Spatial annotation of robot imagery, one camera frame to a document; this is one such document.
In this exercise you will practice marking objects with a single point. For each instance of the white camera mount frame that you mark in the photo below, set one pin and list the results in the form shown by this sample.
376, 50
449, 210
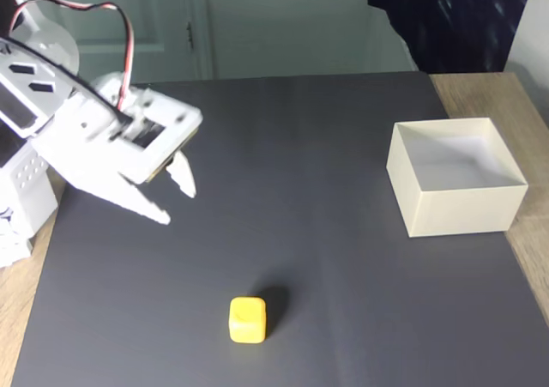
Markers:
171, 121

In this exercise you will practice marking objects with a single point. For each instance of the dark hanging cloth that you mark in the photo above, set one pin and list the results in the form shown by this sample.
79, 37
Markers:
454, 22

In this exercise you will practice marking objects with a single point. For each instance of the yellow cube block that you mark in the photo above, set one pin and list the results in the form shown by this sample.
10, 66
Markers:
246, 320

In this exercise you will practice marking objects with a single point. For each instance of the dark grey table mat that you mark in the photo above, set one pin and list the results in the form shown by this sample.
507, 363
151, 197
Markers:
274, 254

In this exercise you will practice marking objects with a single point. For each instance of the white open box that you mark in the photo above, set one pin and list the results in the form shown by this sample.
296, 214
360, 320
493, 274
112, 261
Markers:
463, 209

